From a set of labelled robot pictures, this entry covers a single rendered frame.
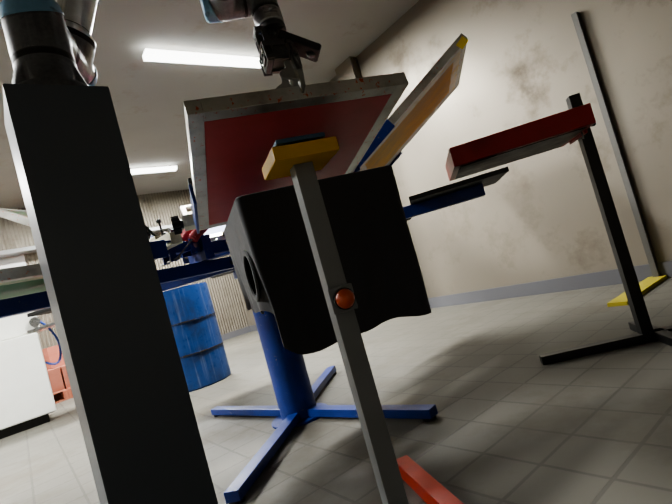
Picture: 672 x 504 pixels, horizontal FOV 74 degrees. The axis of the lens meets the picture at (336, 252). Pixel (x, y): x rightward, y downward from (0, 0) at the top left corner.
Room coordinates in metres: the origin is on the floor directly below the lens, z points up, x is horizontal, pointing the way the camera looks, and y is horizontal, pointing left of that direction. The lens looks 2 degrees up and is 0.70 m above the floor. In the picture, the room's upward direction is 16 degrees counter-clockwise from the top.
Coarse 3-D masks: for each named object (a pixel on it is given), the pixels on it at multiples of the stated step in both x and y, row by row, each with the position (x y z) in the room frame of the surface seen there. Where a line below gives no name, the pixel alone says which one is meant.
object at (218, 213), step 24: (216, 120) 1.05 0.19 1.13; (240, 120) 1.09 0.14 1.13; (264, 120) 1.12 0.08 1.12; (288, 120) 1.16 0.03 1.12; (216, 144) 1.16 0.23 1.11; (240, 144) 1.20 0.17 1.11; (264, 144) 1.24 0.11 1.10; (216, 168) 1.28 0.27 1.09; (240, 168) 1.33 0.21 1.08; (216, 192) 1.44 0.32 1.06; (240, 192) 1.51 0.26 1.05; (216, 216) 1.64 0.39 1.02
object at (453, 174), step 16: (560, 112) 1.92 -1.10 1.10; (576, 112) 1.90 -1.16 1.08; (592, 112) 1.89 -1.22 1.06; (512, 128) 1.96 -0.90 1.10; (528, 128) 1.94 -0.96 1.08; (544, 128) 1.93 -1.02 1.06; (560, 128) 1.92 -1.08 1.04; (576, 128) 1.91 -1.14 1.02; (464, 144) 2.00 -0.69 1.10; (480, 144) 1.98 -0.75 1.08; (496, 144) 1.97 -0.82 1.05; (512, 144) 1.96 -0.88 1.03; (528, 144) 1.97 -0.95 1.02; (544, 144) 2.08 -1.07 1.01; (560, 144) 2.22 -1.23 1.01; (448, 160) 2.19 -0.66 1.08; (464, 160) 2.00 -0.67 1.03; (480, 160) 2.02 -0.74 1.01; (496, 160) 2.15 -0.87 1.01; (512, 160) 2.31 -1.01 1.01; (448, 176) 2.43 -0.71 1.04; (464, 176) 2.41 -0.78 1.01
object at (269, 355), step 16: (256, 320) 2.40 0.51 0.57; (272, 320) 2.35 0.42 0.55; (272, 336) 2.36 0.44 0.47; (272, 352) 2.36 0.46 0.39; (288, 352) 2.36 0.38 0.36; (272, 368) 2.38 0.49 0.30; (288, 368) 2.36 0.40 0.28; (304, 368) 2.42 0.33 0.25; (272, 384) 2.42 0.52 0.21; (288, 384) 2.35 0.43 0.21; (304, 384) 2.39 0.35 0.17; (288, 400) 2.36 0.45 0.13; (304, 400) 2.37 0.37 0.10; (304, 416) 2.36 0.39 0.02
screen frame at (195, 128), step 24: (240, 96) 1.04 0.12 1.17; (264, 96) 1.06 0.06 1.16; (288, 96) 1.08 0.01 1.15; (312, 96) 1.09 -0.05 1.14; (336, 96) 1.12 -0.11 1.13; (360, 96) 1.16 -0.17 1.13; (192, 120) 1.02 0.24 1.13; (384, 120) 1.34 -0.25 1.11; (192, 144) 1.12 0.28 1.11; (192, 168) 1.25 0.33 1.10
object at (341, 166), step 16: (384, 96) 1.20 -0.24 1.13; (304, 112) 1.15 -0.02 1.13; (320, 112) 1.17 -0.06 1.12; (336, 112) 1.20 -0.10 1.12; (352, 112) 1.23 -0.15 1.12; (368, 112) 1.26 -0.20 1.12; (304, 128) 1.23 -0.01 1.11; (320, 128) 1.26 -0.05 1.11; (336, 128) 1.29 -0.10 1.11; (352, 128) 1.32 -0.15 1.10; (368, 128) 1.36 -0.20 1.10; (352, 144) 1.43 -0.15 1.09; (336, 160) 1.51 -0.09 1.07; (352, 160) 1.56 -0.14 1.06; (288, 176) 1.51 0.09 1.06; (320, 176) 1.60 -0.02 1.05
